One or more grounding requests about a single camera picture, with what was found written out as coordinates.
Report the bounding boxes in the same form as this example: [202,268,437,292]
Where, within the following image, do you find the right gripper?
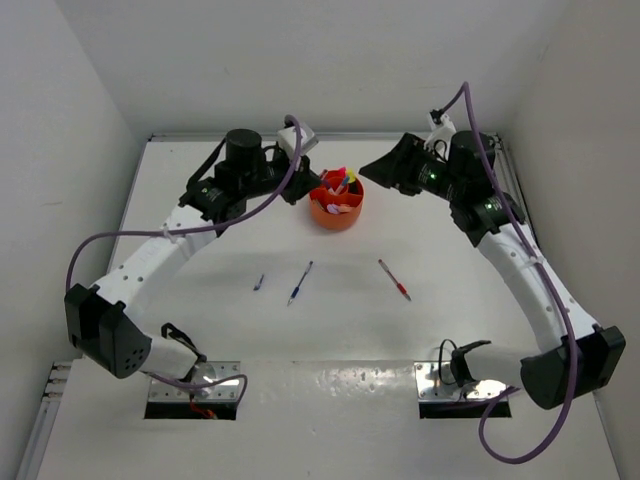
[359,133,463,202]

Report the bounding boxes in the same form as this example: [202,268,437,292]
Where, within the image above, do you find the red pen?
[378,259,412,302]

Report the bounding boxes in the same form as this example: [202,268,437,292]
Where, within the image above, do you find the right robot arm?
[359,131,626,410]

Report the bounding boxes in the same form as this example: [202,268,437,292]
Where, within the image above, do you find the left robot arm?
[64,117,322,388]

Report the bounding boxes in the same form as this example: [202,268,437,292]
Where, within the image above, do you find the orange round container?
[309,167,365,231]

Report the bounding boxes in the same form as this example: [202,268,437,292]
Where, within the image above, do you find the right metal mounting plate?
[414,361,507,404]

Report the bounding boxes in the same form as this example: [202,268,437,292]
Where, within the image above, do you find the metal mounting plate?
[148,361,244,403]
[414,361,507,404]

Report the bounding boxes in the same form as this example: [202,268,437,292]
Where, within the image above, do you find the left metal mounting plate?
[148,361,244,403]

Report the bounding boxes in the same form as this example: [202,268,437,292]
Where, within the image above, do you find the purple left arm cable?
[67,114,305,401]

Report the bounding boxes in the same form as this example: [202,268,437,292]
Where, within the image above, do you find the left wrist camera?
[276,122,318,160]

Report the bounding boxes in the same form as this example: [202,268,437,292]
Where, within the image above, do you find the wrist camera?
[276,122,318,160]
[426,110,456,156]

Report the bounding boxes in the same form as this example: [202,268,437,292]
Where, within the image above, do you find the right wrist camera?
[426,110,456,156]

